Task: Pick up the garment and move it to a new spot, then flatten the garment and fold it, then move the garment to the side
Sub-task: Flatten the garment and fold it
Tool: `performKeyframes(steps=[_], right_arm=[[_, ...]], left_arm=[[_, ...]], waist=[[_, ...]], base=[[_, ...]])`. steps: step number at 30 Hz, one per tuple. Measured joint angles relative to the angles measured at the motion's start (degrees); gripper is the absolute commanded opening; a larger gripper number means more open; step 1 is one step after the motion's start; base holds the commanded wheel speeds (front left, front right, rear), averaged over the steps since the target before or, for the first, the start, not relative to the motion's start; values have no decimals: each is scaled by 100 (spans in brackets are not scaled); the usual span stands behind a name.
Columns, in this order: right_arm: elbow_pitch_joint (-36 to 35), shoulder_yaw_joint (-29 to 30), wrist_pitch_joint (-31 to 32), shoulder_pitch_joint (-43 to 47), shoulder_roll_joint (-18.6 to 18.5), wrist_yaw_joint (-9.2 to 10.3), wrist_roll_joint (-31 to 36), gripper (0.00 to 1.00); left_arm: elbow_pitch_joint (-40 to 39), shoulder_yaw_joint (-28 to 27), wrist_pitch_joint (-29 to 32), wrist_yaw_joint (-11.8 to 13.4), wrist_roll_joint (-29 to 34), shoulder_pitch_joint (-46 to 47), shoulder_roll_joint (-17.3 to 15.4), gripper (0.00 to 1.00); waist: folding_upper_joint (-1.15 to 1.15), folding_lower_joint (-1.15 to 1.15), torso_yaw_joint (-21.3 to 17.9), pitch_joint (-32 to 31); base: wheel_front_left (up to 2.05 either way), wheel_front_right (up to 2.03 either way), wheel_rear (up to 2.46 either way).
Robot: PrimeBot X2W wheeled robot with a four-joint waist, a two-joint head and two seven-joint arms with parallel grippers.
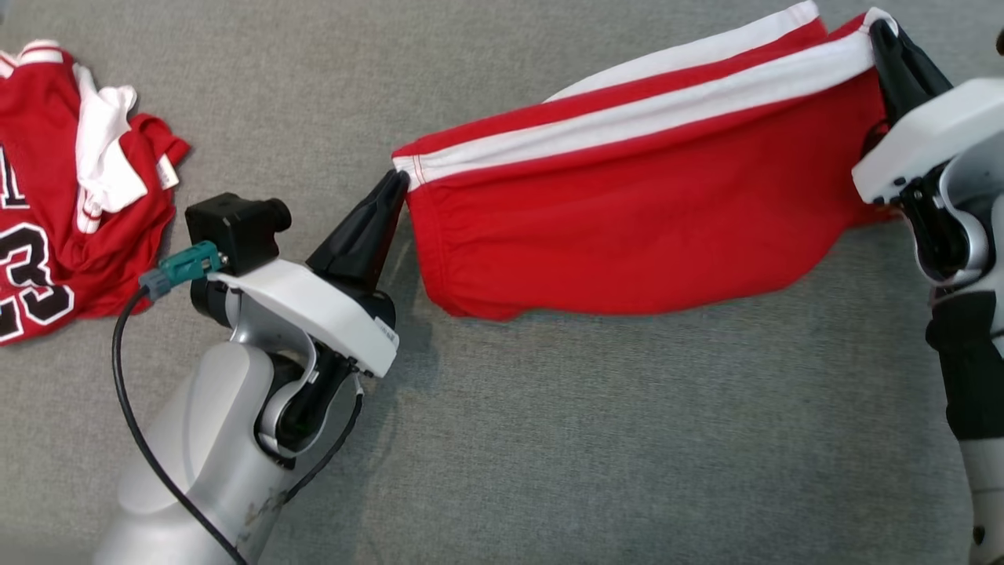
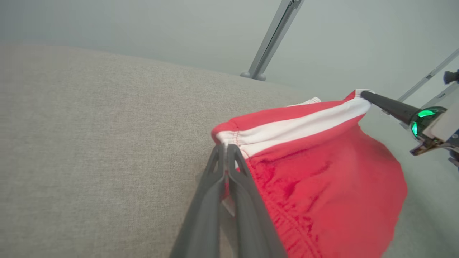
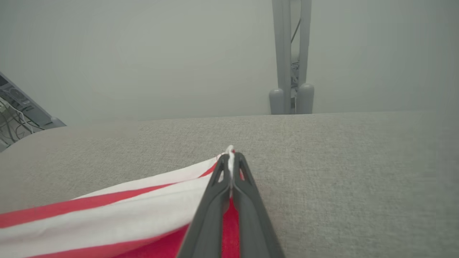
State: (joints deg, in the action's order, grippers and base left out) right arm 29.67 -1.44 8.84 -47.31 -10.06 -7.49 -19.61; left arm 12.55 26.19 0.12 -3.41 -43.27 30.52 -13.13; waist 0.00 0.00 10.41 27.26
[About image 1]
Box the black left camera cable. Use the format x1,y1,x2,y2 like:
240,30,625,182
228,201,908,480
112,286,248,565

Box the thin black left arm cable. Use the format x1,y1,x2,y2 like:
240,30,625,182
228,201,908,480
282,391,366,503

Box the red shorts with white stripes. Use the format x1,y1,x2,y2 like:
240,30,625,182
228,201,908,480
392,0,903,323

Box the red Bulls 23 jersey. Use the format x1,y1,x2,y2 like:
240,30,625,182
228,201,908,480
0,39,191,346

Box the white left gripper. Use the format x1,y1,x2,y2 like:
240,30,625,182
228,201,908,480
208,169,410,379

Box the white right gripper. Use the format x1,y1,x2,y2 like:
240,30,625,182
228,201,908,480
853,22,1004,205

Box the teal left camera connector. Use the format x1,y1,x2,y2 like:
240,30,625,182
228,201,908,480
139,241,224,301

